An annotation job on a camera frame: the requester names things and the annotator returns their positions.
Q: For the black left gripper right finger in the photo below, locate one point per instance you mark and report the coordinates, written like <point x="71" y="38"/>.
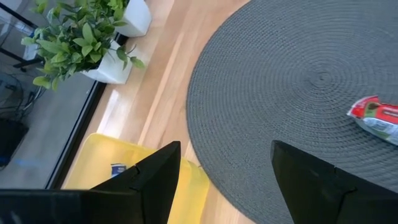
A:
<point x="311" y="186"/>

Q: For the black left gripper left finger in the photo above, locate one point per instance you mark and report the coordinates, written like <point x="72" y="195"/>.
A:
<point x="152" y="186"/>

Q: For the blue granola bar wrapper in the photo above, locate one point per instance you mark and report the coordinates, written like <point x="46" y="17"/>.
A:
<point x="118" y="169"/>

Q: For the green red granola bar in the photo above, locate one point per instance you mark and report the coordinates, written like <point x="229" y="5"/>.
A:
<point x="379" y="118"/>

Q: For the yellow plastic bin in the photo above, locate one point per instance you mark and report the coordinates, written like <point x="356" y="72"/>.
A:
<point x="93" y="155"/>

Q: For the grey round woven placemat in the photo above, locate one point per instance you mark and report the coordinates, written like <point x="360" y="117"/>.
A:
<point x="280" y="77"/>

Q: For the white square plant pot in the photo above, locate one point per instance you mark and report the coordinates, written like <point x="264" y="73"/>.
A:
<point x="136" y="17"/>
<point x="112" y="68"/>

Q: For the black floor box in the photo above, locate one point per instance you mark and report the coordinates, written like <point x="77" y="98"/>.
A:
<point x="11" y="143"/>

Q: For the green leafy plant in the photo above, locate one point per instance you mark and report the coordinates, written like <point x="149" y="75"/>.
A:
<point x="74" y="43"/>
<point x="118" y="4"/>

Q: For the black metal frame stand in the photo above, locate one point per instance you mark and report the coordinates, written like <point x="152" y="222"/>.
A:
<point x="18" y="15"/>

